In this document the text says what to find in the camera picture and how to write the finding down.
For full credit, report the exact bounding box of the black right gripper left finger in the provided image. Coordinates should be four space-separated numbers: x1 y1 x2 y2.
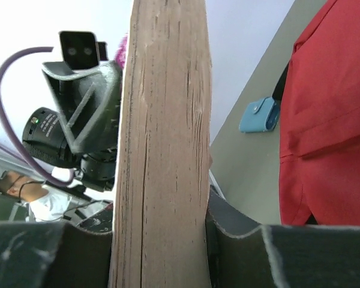
0 206 113 288

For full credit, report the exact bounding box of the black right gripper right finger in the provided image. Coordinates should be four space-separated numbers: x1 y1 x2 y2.
205 191 360 288

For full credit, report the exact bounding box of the purple Treehouse book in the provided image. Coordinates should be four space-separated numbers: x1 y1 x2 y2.
109 1 212 287

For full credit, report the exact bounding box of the red student backpack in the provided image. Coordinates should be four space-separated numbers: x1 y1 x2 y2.
279 0 360 226

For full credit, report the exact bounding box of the blue snap wallet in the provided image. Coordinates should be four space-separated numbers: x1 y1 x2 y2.
239 97 280 133

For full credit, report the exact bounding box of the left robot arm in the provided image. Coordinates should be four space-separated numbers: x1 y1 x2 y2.
22 107 116 192

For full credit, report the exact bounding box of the person in white shirt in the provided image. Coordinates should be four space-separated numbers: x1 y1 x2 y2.
0 171 71 221

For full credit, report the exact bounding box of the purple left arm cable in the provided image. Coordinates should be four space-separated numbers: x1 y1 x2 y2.
0 46 74 187

